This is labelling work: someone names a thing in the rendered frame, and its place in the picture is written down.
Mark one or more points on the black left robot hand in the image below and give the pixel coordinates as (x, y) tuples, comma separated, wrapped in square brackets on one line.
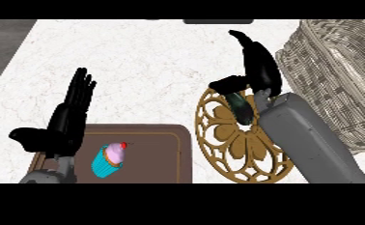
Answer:
[(67, 124)]

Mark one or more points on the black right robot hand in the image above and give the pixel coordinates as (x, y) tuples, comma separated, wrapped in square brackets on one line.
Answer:
[(259, 64)]

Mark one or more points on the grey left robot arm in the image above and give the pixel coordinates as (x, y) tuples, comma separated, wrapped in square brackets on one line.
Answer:
[(52, 171)]

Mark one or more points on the dark green eggplant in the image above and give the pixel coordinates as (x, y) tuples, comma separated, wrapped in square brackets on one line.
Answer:
[(240, 108)]

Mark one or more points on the pale wicker basket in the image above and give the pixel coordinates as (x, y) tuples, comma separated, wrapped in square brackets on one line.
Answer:
[(328, 77)]

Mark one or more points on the round gold openwork placemat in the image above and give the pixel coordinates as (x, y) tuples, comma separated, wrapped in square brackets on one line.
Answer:
[(237, 145)]

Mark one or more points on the pink cupcake in blue wrapper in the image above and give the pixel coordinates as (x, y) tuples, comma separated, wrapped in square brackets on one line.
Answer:
[(110, 159)]

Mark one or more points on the brown cutting board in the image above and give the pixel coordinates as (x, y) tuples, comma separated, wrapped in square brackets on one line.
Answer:
[(153, 154)]

